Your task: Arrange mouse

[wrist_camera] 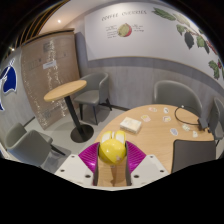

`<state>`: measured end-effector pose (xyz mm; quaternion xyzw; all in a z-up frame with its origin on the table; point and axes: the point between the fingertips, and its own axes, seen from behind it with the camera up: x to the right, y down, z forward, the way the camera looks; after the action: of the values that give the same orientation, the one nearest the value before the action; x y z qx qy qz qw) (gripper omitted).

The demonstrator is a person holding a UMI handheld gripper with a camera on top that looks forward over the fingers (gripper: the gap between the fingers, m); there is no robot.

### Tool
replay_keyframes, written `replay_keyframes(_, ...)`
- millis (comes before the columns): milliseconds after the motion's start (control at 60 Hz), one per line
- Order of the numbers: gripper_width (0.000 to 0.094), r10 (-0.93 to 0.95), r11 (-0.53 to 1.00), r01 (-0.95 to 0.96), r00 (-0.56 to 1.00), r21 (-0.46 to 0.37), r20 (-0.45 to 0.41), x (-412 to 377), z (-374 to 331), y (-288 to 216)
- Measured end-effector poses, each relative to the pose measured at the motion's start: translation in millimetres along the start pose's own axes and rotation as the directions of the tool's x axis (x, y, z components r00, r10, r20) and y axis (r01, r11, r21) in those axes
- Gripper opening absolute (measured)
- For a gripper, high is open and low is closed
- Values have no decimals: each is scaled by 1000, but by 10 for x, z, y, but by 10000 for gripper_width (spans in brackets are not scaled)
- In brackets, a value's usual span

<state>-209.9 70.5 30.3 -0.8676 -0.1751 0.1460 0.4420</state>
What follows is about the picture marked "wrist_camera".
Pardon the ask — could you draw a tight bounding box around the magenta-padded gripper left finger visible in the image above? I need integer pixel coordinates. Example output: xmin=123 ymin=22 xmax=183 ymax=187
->
xmin=54 ymin=142 xmax=101 ymax=187

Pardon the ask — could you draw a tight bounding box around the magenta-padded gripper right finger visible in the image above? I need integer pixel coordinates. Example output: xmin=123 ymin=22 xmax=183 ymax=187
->
xmin=124 ymin=140 xmax=170 ymax=188

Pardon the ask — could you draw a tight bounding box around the black mouse pad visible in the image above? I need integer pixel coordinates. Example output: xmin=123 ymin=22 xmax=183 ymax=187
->
xmin=170 ymin=139 xmax=218 ymax=174

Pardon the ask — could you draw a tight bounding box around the white flat box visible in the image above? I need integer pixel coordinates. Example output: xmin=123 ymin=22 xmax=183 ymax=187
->
xmin=119 ymin=116 xmax=143 ymax=135

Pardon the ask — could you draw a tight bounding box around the round wooden high table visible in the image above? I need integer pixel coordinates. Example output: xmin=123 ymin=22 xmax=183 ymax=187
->
xmin=43 ymin=79 xmax=95 ymax=144

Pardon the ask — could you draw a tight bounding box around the black cable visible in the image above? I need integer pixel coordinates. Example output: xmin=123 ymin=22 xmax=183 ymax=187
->
xmin=174 ymin=104 xmax=203 ymax=127

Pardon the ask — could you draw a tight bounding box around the brown textured wall panel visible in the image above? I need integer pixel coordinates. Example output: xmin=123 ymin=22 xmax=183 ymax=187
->
xmin=20 ymin=31 xmax=82 ymax=130

